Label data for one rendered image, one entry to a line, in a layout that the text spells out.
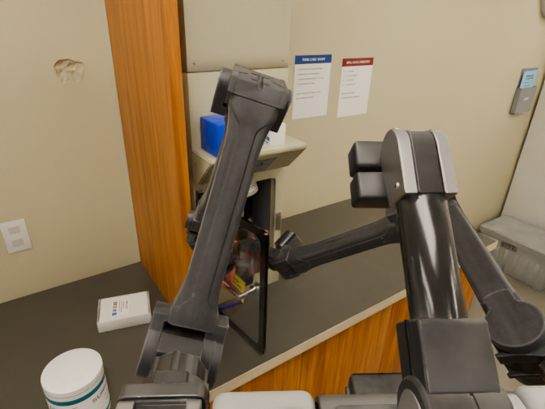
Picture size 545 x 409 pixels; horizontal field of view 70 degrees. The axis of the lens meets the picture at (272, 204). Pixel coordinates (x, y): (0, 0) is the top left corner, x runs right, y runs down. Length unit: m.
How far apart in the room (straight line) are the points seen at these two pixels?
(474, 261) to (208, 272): 0.48
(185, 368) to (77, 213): 1.12
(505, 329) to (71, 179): 1.31
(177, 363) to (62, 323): 1.00
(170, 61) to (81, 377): 0.74
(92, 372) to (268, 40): 0.95
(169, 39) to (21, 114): 0.64
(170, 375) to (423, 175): 0.34
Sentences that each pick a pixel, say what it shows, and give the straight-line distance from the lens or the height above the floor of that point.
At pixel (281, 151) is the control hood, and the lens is 1.12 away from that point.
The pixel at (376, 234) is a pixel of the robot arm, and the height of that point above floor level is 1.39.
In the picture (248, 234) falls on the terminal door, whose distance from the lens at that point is 0.97.
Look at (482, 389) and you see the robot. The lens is 0.36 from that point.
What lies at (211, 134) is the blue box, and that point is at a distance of 1.03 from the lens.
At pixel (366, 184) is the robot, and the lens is 0.42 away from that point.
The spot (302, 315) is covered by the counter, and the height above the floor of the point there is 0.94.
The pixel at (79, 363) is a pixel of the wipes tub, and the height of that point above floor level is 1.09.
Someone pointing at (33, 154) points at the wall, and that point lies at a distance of 1.46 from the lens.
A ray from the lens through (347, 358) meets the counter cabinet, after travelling 1.60.
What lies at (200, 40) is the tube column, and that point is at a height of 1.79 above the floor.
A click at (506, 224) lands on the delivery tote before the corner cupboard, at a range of 3.84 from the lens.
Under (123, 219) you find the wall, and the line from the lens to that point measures 1.60.
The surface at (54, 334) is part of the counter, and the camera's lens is 1.44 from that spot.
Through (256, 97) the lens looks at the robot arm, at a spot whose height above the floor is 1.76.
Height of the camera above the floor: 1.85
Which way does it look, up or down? 26 degrees down
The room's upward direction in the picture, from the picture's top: 2 degrees clockwise
